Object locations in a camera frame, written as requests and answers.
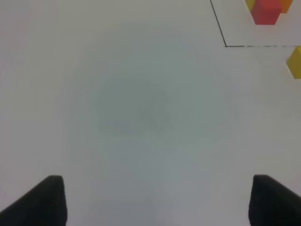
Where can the red template cube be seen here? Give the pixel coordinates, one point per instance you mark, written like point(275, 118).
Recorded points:
point(266, 12)

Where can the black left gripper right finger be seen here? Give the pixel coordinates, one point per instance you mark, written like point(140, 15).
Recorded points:
point(273, 204)

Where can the orange template cube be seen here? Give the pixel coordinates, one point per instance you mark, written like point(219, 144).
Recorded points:
point(285, 5)

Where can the yellow template cube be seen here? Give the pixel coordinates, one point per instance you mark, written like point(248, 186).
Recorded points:
point(250, 4)

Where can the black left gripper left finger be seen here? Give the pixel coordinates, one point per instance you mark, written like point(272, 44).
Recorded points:
point(43, 205)

